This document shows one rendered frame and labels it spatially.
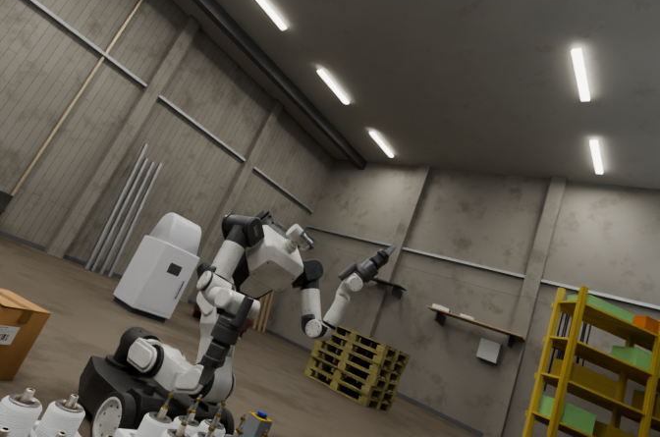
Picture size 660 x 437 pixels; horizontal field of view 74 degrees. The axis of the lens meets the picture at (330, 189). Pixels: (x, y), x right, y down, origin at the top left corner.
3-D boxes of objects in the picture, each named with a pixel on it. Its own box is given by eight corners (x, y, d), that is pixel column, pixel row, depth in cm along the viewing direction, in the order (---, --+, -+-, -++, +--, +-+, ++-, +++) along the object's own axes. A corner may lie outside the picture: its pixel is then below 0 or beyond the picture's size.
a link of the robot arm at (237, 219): (215, 238, 178) (231, 209, 184) (227, 248, 184) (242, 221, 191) (237, 242, 172) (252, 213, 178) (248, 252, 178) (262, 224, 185)
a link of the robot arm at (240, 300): (211, 320, 143) (227, 288, 147) (239, 331, 148) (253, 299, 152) (223, 328, 134) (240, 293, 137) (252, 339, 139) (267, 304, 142)
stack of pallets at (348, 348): (301, 372, 644) (322, 318, 668) (330, 381, 702) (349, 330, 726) (364, 408, 568) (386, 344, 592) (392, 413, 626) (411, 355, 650)
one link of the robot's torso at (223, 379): (180, 402, 174) (192, 292, 201) (212, 407, 186) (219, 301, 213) (208, 395, 168) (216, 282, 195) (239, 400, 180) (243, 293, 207)
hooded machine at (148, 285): (109, 299, 562) (159, 207, 599) (145, 310, 599) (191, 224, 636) (130, 312, 518) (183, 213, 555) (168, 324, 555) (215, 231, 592)
